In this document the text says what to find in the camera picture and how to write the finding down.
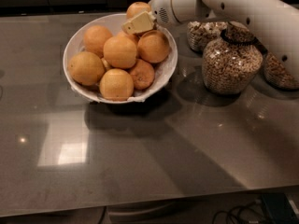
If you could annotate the front glass cereal jar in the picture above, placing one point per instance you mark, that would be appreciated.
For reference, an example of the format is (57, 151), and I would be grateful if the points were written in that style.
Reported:
(231, 61)

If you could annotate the white bowl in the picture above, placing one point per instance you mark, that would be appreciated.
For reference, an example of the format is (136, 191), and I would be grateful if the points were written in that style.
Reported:
(163, 70)

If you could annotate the wrinkled orange at front right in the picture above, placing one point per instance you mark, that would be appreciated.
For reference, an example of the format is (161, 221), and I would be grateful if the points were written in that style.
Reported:
(143, 74)

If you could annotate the partly hidden middle orange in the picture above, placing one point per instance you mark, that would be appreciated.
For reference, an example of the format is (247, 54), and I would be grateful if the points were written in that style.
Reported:
(134, 38)

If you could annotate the glass jar with white cereal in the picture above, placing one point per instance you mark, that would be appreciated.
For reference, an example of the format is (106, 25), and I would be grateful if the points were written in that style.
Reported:
(199, 34)

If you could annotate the black box under table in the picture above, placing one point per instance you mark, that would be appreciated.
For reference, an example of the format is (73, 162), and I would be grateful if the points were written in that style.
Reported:
(278, 209)

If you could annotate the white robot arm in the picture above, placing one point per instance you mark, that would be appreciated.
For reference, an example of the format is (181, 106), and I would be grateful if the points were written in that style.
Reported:
(274, 23)

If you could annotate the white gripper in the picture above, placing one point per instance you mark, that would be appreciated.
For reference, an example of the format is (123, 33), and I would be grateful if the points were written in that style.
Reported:
(161, 8)

